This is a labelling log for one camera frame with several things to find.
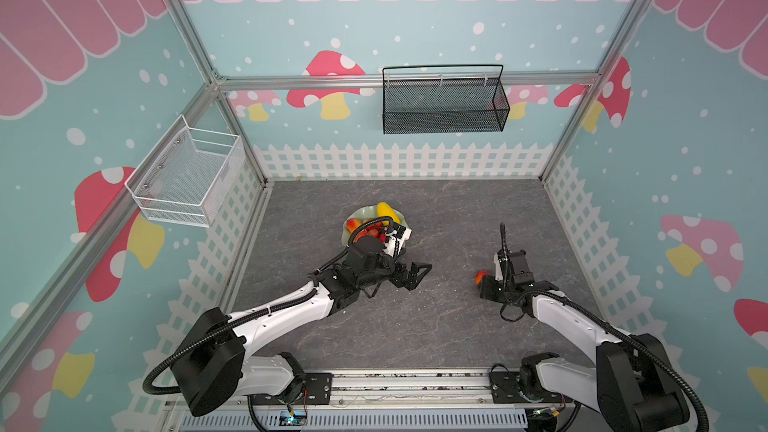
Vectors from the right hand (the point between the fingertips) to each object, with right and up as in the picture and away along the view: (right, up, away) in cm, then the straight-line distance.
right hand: (483, 285), depth 90 cm
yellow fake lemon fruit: (-30, +23, +10) cm, 39 cm away
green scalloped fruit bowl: (-37, +22, +14) cm, 45 cm away
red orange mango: (0, +2, +4) cm, 4 cm away
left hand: (-21, +9, -12) cm, 26 cm away
